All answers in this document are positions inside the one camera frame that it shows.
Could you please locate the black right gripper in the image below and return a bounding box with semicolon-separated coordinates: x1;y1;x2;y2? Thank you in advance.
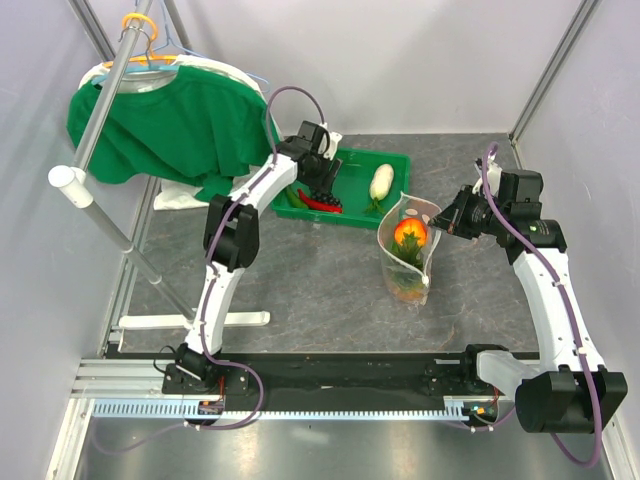
429;184;510;240

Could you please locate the red tomato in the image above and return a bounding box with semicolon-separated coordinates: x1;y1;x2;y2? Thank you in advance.
394;218;429;247

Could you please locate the clear dotted zip top bag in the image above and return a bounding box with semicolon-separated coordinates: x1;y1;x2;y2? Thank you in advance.
377;192;441;306

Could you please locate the white radish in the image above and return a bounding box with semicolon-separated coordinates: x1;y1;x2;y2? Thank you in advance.
369;164;394;201

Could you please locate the orange carrot with green leaves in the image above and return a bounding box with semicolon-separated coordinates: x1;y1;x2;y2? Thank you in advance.
382;263;431;305

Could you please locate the dark purple grape bunch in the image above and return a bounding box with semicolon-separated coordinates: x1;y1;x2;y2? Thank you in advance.
311;190;342;209

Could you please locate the green bell pepper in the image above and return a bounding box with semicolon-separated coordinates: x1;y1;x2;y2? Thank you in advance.
391;241;424;269

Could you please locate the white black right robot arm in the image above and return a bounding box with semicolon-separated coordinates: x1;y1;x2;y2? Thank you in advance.
429;170;628;434

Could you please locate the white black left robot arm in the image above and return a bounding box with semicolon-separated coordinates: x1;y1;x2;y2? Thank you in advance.
175;121;342;393

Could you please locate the green chili pepper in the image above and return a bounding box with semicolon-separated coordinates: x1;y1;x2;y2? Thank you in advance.
285;186;308;209

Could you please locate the red chili pepper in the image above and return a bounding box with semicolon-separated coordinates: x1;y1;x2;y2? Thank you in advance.
297;189;343;214

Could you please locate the green t-shirt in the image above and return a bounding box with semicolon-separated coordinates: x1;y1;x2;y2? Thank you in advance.
89;66;271;202

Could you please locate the white t-shirt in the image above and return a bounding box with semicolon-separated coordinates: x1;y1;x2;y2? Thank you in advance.
79;53;281;211

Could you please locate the orange clothes hanger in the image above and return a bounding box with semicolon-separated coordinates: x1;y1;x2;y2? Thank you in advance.
102;11;179;69

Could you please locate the teal clothes hanger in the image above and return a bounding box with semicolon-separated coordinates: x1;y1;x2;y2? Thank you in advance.
88;65;179;85

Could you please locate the silver clothes rack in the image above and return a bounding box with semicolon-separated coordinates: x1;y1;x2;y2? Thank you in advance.
47;0;271;331

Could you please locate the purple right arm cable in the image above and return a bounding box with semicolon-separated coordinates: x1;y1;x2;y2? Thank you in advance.
449;141;604;469

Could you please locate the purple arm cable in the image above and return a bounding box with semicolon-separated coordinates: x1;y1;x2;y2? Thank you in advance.
449;141;604;469
88;85;329;455

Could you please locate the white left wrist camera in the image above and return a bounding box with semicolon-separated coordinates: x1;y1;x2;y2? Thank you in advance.
320;122;343;160

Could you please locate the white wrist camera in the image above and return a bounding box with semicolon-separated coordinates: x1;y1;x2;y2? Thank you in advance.
472;155;502;196
320;122;343;160

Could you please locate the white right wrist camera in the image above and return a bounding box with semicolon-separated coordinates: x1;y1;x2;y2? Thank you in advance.
472;155;502;196

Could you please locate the blue wire hanger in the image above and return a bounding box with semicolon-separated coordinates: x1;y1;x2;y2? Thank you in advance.
159;1;270;97

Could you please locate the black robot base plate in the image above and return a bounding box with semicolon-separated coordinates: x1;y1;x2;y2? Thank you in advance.
162;348;497;398

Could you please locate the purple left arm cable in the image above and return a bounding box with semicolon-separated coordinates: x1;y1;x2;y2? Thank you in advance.
88;85;329;455

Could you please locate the white slotted cable duct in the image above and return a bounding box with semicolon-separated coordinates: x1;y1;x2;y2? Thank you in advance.
92;398;487;421

